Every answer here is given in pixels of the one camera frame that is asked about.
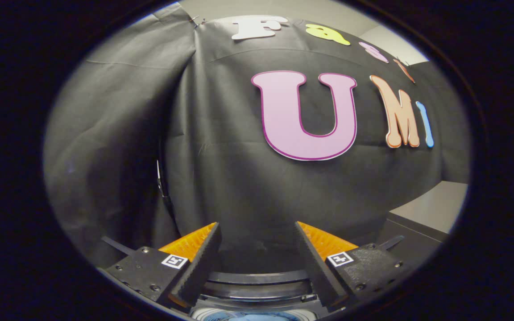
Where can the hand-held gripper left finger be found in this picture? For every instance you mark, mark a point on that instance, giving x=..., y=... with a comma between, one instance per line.
x=196, y=272

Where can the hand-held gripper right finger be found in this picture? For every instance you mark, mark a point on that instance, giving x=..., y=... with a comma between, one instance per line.
x=317, y=272

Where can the light blue shirt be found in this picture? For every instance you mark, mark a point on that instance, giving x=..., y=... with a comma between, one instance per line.
x=257, y=317

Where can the black backdrop cloth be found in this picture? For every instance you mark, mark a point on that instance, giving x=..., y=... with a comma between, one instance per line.
x=221, y=187

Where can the beige cabinet with dark top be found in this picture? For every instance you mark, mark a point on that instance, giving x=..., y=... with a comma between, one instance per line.
x=435, y=207

